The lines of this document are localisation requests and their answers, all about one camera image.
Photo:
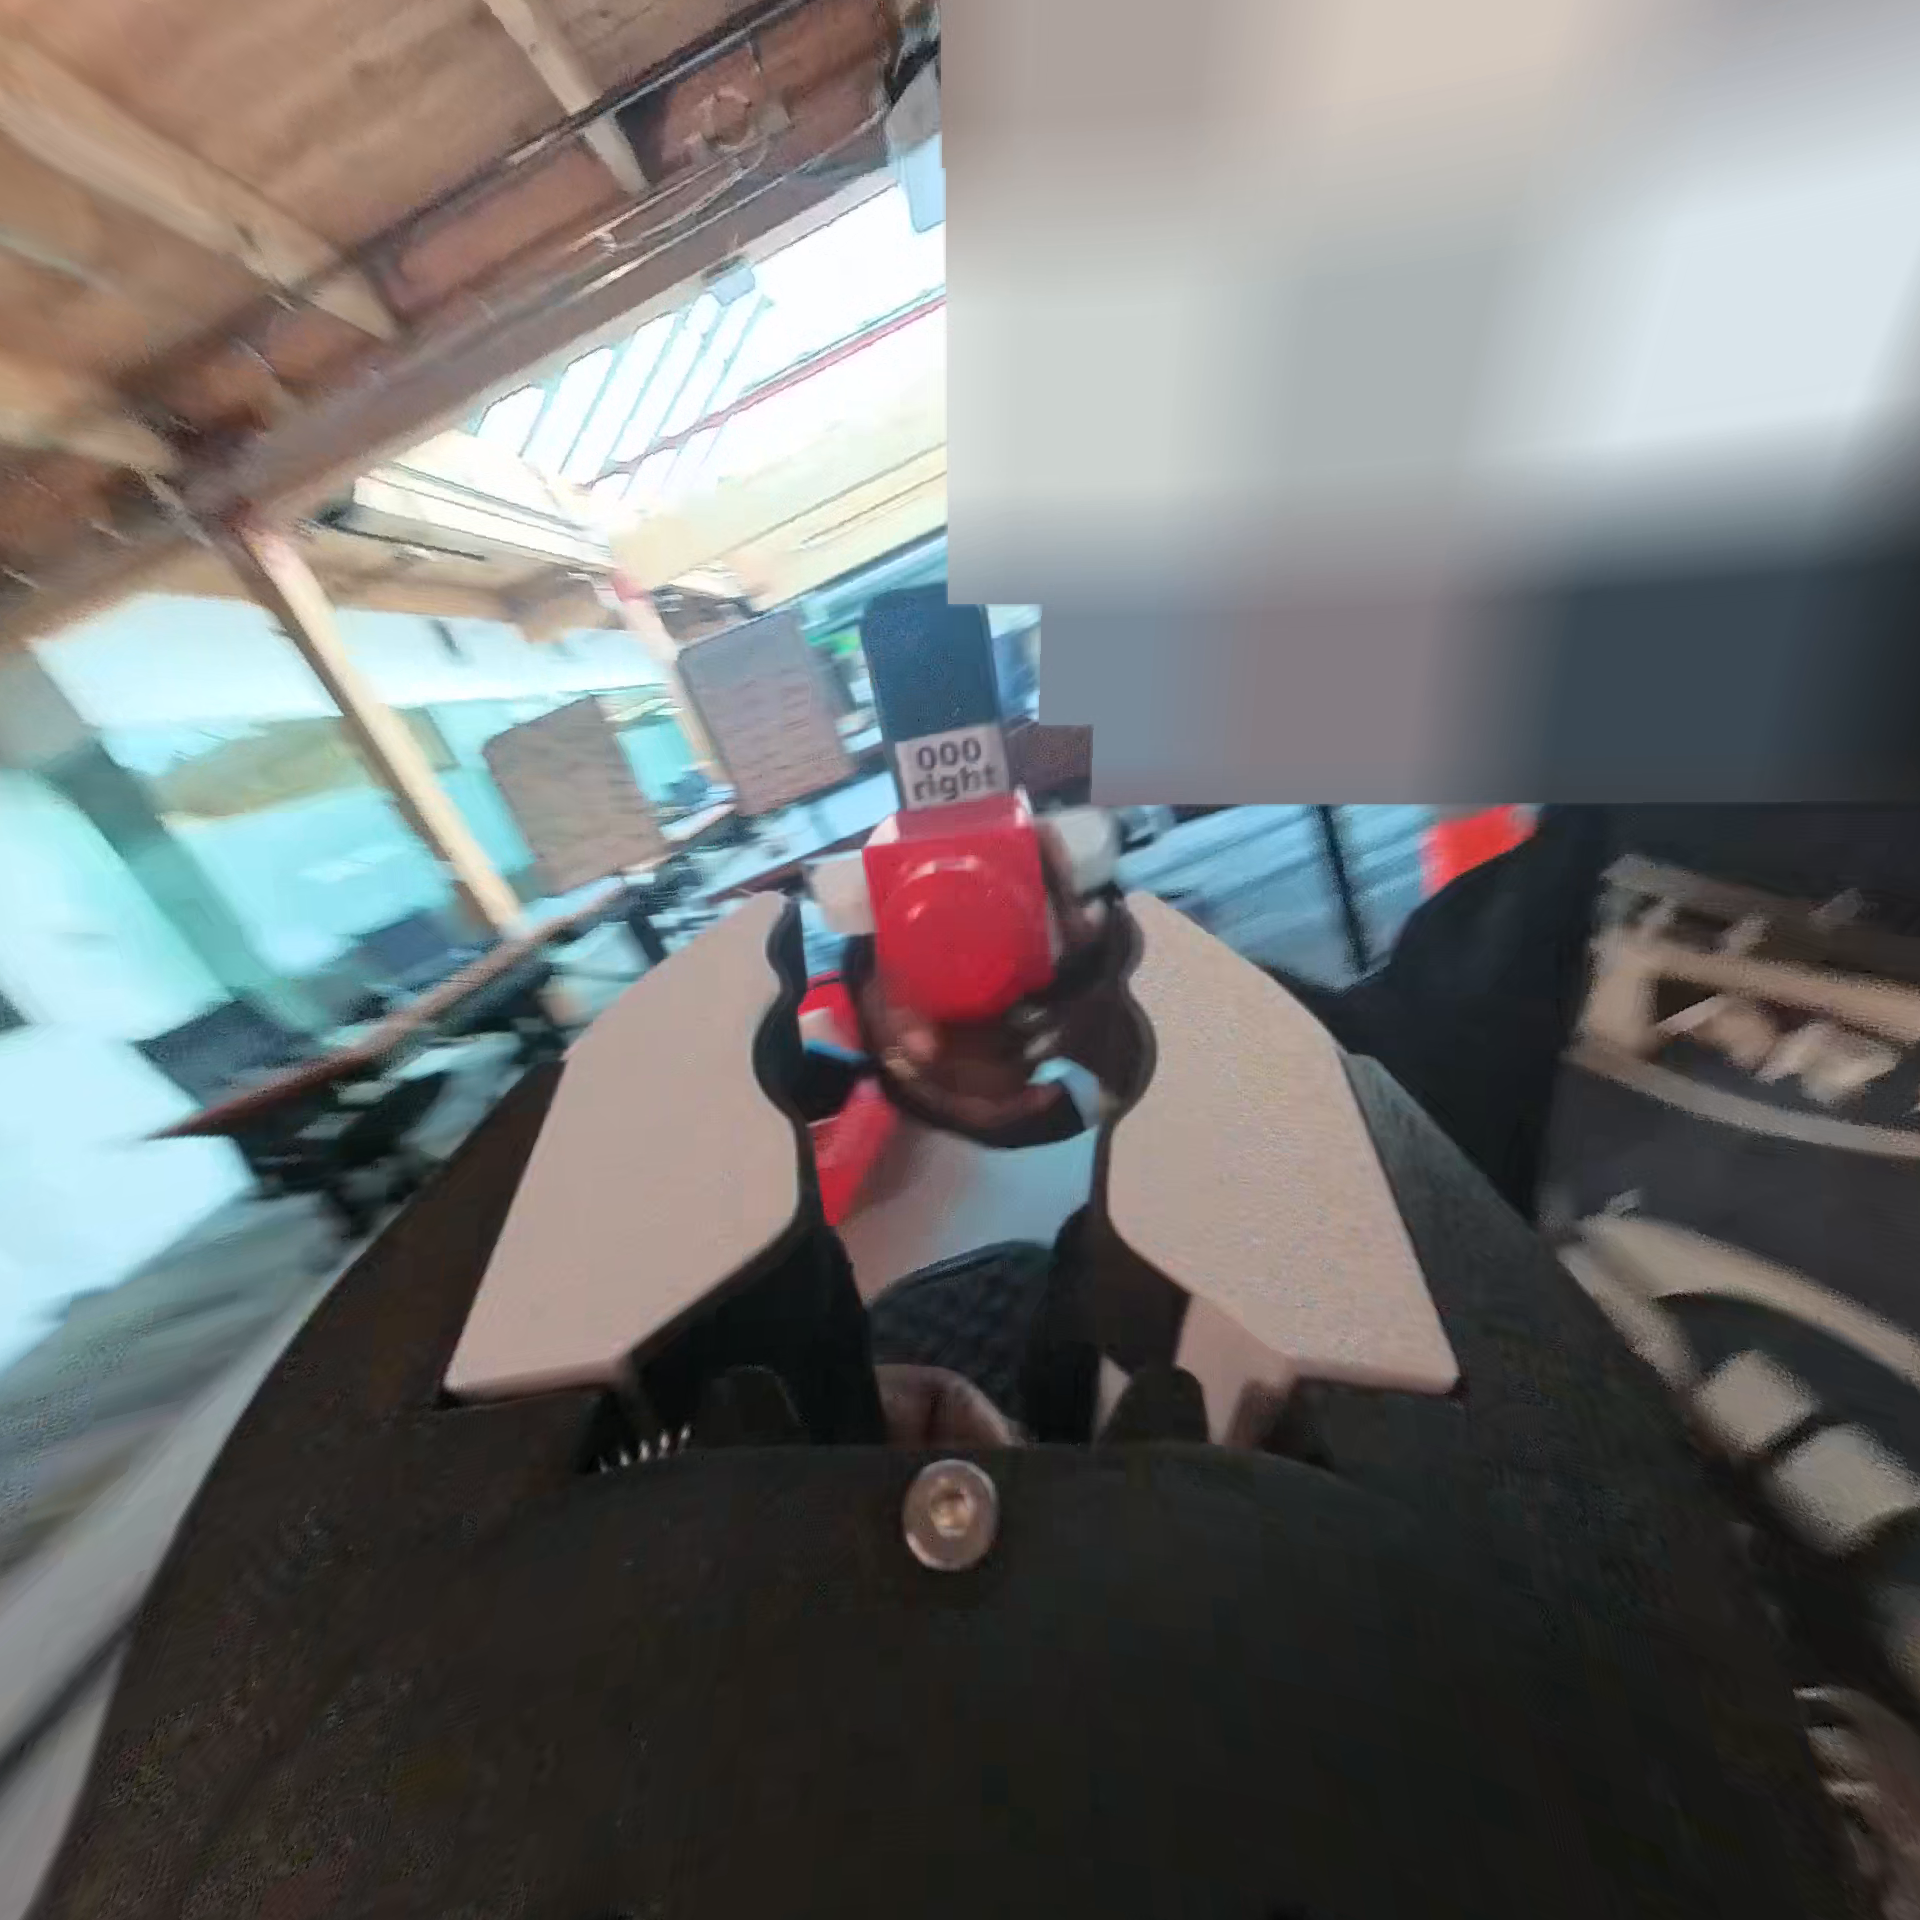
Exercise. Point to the black office chair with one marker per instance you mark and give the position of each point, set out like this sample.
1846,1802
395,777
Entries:
347,1124

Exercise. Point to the person's right hand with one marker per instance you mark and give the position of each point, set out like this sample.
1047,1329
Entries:
974,1073

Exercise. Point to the red studded toy block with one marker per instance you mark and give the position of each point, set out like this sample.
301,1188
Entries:
953,914

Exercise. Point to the black mesh pad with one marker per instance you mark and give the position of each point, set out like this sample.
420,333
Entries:
961,1298

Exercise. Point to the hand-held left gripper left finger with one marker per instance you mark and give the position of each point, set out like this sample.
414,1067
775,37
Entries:
645,1171

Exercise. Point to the black printed sweatshirt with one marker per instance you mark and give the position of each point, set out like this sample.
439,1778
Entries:
1725,1201

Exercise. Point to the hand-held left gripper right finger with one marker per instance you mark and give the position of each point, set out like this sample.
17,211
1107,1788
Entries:
1276,1171

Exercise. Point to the brown-edged office desk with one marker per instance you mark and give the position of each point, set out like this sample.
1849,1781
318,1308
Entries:
406,1012

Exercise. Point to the orange traffic cone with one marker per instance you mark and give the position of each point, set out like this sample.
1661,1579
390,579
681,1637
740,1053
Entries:
1477,843

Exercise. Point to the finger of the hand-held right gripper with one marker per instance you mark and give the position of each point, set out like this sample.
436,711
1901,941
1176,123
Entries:
1085,855
839,900

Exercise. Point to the whiteboard on black stand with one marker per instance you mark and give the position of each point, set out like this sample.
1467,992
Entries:
580,796
765,714

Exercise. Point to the red plastic bin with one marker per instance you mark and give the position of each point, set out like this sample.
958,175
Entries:
854,1155

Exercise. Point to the wooden support post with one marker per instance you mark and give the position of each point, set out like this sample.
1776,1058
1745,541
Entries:
376,720

